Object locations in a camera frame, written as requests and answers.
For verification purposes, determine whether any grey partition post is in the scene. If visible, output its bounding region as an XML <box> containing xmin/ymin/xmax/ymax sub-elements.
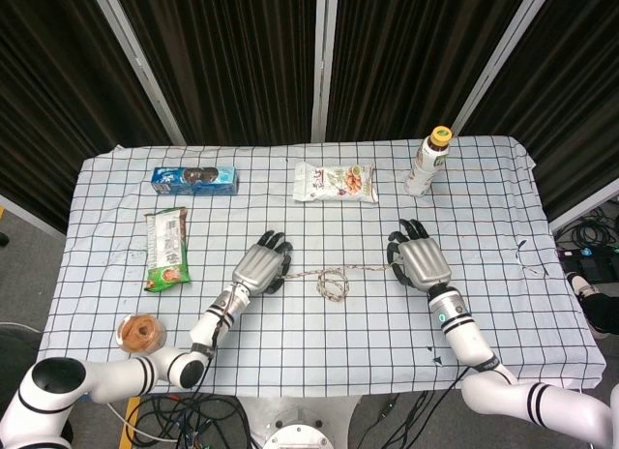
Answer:
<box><xmin>88</xmin><ymin>0</ymin><xmax>188</xmax><ymax>146</ymax></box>
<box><xmin>310</xmin><ymin>0</ymin><xmax>340</xmax><ymax>143</ymax></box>
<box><xmin>451</xmin><ymin>0</ymin><xmax>558</xmax><ymax>136</ymax></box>

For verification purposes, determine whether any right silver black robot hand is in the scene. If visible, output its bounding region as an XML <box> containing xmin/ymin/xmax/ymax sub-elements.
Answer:
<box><xmin>385</xmin><ymin>218</ymin><xmax>454</xmax><ymax>293</ymax></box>

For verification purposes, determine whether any brown pastry in clear cup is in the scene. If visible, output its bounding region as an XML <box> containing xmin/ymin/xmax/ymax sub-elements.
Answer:
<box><xmin>114</xmin><ymin>312</ymin><xmax>168</xmax><ymax>356</ymax></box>

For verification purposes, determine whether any blue cookie box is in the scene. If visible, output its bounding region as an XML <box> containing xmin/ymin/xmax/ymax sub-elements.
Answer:
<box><xmin>151</xmin><ymin>165</ymin><xmax>240</xmax><ymax>197</ymax></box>

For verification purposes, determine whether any beige braided rope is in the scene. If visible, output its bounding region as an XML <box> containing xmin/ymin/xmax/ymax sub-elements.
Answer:
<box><xmin>281</xmin><ymin>263</ymin><xmax>403</xmax><ymax>304</ymax></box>

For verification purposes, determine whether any white floor cable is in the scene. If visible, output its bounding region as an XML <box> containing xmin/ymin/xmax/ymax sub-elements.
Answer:
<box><xmin>103</xmin><ymin>399</ymin><xmax>162</xmax><ymax>444</ymax></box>

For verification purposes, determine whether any drink bottle with yellow cap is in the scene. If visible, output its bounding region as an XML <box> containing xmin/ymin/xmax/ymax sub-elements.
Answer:
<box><xmin>404</xmin><ymin>125</ymin><xmax>455</xmax><ymax>198</ymax></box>

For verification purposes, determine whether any white black-grid tablecloth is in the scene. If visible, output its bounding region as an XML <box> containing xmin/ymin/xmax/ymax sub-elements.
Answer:
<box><xmin>37</xmin><ymin>135</ymin><xmax>607</xmax><ymax>400</ymax></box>

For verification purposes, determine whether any black white shoe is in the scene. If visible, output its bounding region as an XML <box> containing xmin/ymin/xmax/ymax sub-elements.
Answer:
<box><xmin>564</xmin><ymin>269</ymin><xmax>619</xmax><ymax>342</ymax></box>

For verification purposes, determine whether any black floor cable bundle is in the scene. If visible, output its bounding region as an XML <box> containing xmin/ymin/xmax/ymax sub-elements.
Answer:
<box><xmin>554</xmin><ymin>202</ymin><xmax>619</xmax><ymax>269</ymax></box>
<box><xmin>356</xmin><ymin>389</ymin><xmax>468</xmax><ymax>449</ymax></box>
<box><xmin>130</xmin><ymin>392</ymin><xmax>266</xmax><ymax>449</ymax></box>

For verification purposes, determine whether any black pleated partition panel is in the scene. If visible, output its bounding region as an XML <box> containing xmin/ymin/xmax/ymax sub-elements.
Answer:
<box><xmin>112</xmin><ymin>0</ymin><xmax>324</xmax><ymax>146</ymax></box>
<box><xmin>460</xmin><ymin>0</ymin><xmax>619</xmax><ymax>224</ymax></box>
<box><xmin>0</xmin><ymin>0</ymin><xmax>174</xmax><ymax>230</ymax></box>
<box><xmin>325</xmin><ymin>0</ymin><xmax>542</xmax><ymax>143</ymax></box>

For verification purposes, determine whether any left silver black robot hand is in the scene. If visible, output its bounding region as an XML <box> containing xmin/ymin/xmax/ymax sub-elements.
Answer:
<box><xmin>231</xmin><ymin>229</ymin><xmax>295</xmax><ymax>297</ymax></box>

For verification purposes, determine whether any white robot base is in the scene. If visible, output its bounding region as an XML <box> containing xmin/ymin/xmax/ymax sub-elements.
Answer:
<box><xmin>238</xmin><ymin>395</ymin><xmax>367</xmax><ymax>449</ymax></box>

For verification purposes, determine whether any white snack bag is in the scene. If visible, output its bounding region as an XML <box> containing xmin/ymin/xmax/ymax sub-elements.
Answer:
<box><xmin>291</xmin><ymin>161</ymin><xmax>380</xmax><ymax>205</ymax></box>

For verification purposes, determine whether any green snack bag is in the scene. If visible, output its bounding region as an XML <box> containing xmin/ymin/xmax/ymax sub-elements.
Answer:
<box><xmin>143</xmin><ymin>206</ymin><xmax>192</xmax><ymax>294</ymax></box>

